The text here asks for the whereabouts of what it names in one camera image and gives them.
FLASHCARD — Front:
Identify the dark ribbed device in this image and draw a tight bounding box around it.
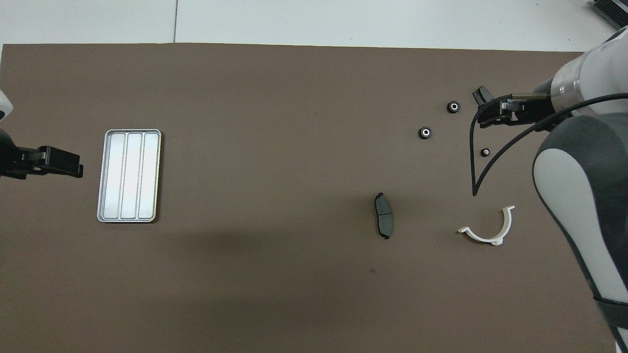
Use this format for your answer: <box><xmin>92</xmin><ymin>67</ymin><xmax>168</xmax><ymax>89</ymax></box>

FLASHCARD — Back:
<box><xmin>591</xmin><ymin>0</ymin><xmax>628</xmax><ymax>30</ymax></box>

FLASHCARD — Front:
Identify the white curved plastic bracket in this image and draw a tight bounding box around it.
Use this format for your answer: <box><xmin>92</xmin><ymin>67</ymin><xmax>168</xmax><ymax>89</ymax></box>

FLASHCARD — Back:
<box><xmin>457</xmin><ymin>205</ymin><xmax>516</xmax><ymax>246</ymax></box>

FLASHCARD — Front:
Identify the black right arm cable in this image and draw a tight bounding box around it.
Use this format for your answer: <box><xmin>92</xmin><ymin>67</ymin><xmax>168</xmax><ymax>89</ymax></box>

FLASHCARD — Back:
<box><xmin>470</xmin><ymin>92</ymin><xmax>628</xmax><ymax>197</ymax></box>

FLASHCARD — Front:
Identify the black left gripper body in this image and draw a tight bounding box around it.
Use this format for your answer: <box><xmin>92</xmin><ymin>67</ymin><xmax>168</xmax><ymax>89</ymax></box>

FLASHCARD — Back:
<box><xmin>0</xmin><ymin>129</ymin><xmax>40</xmax><ymax>178</ymax></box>

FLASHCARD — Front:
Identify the brown table mat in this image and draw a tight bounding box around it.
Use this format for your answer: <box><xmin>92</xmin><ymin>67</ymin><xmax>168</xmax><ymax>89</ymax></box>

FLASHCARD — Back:
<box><xmin>0</xmin><ymin>43</ymin><xmax>616</xmax><ymax>353</ymax></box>

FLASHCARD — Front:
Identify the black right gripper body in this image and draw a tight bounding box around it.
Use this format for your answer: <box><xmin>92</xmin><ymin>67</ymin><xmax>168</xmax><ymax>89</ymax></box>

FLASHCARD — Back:
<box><xmin>513</xmin><ymin>93</ymin><xmax>552</xmax><ymax>123</ymax></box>

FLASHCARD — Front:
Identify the silver metal tray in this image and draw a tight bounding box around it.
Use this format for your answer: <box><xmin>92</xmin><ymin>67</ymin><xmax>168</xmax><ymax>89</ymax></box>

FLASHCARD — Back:
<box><xmin>97</xmin><ymin>129</ymin><xmax>162</xmax><ymax>224</ymax></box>

